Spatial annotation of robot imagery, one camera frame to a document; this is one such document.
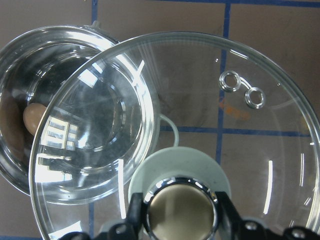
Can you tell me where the pale green electric pot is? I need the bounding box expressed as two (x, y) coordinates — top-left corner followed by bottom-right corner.
(0, 25), (165, 205)

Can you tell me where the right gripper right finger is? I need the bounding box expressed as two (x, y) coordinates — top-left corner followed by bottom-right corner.
(215, 191), (244, 240)

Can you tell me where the brown egg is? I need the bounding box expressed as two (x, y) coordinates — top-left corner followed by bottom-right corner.
(23, 103), (47, 136)

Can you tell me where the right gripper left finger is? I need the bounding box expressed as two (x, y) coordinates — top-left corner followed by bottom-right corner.
(126, 192), (145, 240)

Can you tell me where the glass pot lid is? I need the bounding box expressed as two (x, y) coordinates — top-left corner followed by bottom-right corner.
(31, 32), (320, 240)

